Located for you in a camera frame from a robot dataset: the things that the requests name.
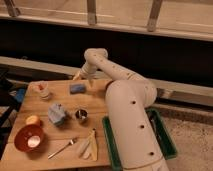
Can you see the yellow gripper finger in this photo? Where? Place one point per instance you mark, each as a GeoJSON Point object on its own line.
{"type": "Point", "coordinates": [77, 76]}
{"type": "Point", "coordinates": [91, 82]}

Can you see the blue sponge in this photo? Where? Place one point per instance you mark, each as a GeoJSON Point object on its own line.
{"type": "Point", "coordinates": [77, 88]}

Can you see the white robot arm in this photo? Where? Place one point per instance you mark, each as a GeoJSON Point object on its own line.
{"type": "Point", "coordinates": [126, 98]}

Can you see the small metal cup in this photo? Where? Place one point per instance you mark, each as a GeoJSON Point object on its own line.
{"type": "Point", "coordinates": [81, 115]}

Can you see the crumpled blue-grey cloth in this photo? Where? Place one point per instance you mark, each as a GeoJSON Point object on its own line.
{"type": "Point", "coordinates": [56, 114]}

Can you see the metal spoon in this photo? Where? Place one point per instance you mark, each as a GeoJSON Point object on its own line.
{"type": "Point", "coordinates": [69, 143]}

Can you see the yellow apple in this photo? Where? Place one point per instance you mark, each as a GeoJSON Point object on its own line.
{"type": "Point", "coordinates": [33, 120]}

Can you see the black chair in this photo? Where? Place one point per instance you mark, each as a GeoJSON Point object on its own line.
{"type": "Point", "coordinates": [11, 98]}

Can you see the red bowl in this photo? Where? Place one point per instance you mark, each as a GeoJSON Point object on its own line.
{"type": "Point", "coordinates": [29, 138]}

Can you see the green plastic tray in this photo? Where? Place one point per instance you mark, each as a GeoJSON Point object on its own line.
{"type": "Point", "coordinates": [164, 140]}

